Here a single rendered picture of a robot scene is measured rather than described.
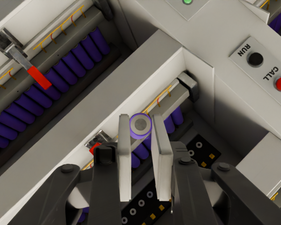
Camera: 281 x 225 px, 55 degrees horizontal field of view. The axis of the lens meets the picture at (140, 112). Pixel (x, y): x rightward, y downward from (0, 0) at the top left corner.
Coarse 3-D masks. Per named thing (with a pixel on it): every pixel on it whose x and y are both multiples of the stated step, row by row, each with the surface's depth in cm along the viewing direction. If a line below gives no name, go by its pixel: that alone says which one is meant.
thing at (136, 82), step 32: (160, 32) 35; (128, 64) 35; (160, 64) 34; (192, 64) 35; (96, 96) 34; (128, 96) 33; (192, 96) 39; (64, 128) 33; (96, 128) 32; (192, 128) 49; (32, 160) 33; (64, 160) 32; (0, 192) 32; (32, 192) 32; (0, 224) 32
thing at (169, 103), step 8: (168, 88) 36; (176, 88) 38; (184, 88) 38; (168, 96) 38; (176, 96) 38; (184, 96) 38; (160, 104) 38; (168, 104) 37; (176, 104) 38; (152, 112) 37; (160, 112) 37; (168, 112) 38; (136, 144) 37
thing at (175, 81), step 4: (176, 80) 38; (172, 84) 38; (176, 84) 38; (172, 88) 38; (164, 92) 38; (160, 96) 37; (164, 96) 38; (156, 100) 37; (160, 100) 38; (152, 104) 37; (156, 104) 38; (144, 108) 37; (148, 108) 37; (152, 108) 38; (140, 112) 37; (144, 112) 37; (116, 136) 37; (112, 140) 37; (116, 140) 37; (92, 164) 36; (88, 168) 36
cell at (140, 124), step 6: (138, 114) 21; (144, 114) 21; (132, 120) 20; (138, 120) 20; (144, 120) 20; (150, 120) 20; (132, 126) 20; (138, 126) 20; (144, 126) 20; (150, 126) 20; (132, 132) 20; (138, 132) 20; (144, 132) 20; (138, 138) 24
